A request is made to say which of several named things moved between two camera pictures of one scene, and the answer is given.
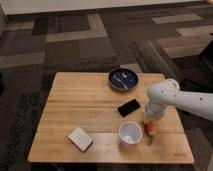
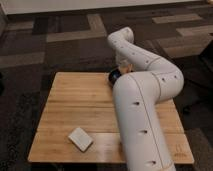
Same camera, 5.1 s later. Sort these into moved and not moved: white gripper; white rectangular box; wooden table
Moved: white gripper
Not moved: wooden table; white rectangular box
